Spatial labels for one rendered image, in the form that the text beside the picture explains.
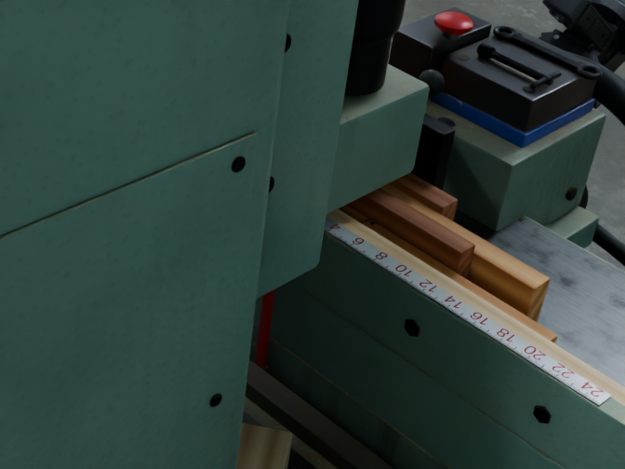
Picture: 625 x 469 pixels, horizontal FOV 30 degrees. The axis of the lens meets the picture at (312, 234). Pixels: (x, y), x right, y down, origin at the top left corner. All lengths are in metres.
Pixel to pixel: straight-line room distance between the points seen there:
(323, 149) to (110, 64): 0.23
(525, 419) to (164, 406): 0.23
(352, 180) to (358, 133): 0.04
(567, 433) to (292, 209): 0.21
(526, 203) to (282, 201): 0.31
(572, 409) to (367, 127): 0.22
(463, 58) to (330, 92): 0.29
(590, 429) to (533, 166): 0.27
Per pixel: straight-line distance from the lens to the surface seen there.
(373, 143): 0.76
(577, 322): 0.82
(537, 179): 0.91
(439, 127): 0.82
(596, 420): 0.68
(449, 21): 0.91
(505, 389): 0.71
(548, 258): 0.88
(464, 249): 0.76
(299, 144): 0.63
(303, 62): 0.60
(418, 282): 0.73
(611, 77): 1.05
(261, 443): 0.78
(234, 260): 0.56
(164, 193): 0.50
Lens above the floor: 1.39
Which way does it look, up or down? 35 degrees down
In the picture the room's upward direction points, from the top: 8 degrees clockwise
